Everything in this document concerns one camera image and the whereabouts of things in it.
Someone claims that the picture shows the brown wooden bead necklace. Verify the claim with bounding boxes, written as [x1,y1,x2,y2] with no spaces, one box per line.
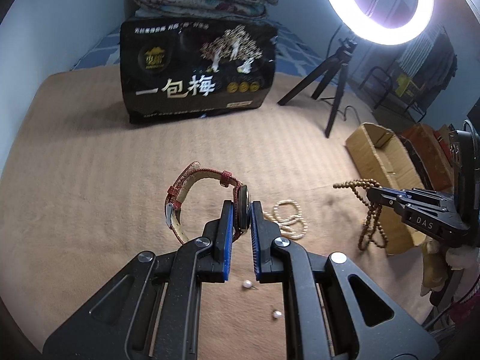
[332,178,388,252]

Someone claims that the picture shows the white pearl necklace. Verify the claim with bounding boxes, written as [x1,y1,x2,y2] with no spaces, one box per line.
[262,198,309,241]

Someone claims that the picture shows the red strap wristwatch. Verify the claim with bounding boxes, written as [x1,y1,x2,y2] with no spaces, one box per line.
[164,161,250,244]

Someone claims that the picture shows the white gloved right hand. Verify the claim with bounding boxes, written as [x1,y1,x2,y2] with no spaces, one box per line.
[420,237,479,302]

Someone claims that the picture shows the cardboard box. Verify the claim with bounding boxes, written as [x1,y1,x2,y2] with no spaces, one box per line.
[345,123,432,256]

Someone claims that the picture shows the black metal rack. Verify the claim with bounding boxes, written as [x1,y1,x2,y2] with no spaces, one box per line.
[358,65,427,123]

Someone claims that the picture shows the beige blanket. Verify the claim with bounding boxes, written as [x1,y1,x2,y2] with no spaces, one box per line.
[0,65,432,360]

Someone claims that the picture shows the black tripod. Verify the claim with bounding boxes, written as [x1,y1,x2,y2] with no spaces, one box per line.
[277,37,357,138]

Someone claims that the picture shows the black snack bag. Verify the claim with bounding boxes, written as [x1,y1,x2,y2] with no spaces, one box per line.
[120,18,278,125]

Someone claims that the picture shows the black power cable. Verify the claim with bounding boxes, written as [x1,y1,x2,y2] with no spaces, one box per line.
[318,98,363,121]

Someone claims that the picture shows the ring light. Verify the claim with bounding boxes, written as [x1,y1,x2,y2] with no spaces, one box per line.
[329,0,434,46]

